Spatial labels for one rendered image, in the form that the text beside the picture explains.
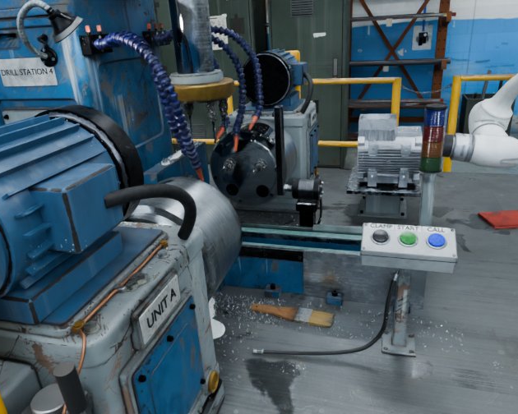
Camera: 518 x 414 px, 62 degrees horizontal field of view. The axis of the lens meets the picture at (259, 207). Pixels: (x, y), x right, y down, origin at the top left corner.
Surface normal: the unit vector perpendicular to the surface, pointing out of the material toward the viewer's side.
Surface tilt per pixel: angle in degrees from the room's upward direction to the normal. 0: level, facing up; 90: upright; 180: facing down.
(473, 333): 0
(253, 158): 90
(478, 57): 90
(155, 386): 90
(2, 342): 90
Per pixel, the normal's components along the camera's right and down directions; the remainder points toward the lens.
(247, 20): -0.28, 0.39
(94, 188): 0.96, 0.06
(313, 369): -0.06, -0.92
